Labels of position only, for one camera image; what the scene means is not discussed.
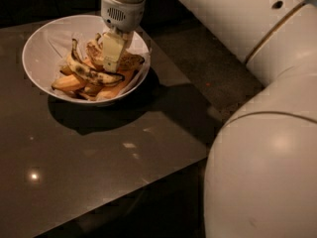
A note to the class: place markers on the dark bruised banana front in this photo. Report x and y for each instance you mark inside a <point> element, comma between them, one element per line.
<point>88,73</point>

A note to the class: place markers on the orange banana right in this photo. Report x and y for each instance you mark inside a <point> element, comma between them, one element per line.
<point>109,92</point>

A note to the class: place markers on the orange banana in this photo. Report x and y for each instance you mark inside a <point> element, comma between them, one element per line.
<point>109,92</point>
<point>69,83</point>

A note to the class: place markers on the banana behind top banana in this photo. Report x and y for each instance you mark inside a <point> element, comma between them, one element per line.
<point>97,42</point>

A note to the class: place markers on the orange banana left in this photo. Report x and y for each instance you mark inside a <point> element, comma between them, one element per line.
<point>69,83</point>

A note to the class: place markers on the white ceramic bowl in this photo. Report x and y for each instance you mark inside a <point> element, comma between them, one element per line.
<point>46,50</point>

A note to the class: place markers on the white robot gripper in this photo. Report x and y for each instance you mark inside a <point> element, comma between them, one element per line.
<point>123,14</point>

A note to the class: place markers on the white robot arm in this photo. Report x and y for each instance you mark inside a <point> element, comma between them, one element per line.
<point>261,174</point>

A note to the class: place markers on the spotted banana top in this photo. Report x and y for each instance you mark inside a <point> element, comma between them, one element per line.
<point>126,62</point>

